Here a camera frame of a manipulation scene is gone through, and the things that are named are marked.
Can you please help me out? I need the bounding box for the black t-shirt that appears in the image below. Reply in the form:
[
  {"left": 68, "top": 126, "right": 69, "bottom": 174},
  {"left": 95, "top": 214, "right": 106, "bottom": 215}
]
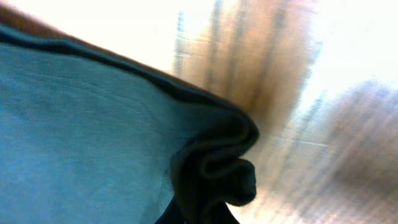
[{"left": 1, "top": 26, "right": 259, "bottom": 223}]

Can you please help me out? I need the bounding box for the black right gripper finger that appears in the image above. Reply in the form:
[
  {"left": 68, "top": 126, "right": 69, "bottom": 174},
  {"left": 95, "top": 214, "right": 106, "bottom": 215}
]
[{"left": 154, "top": 197, "right": 187, "bottom": 224}]

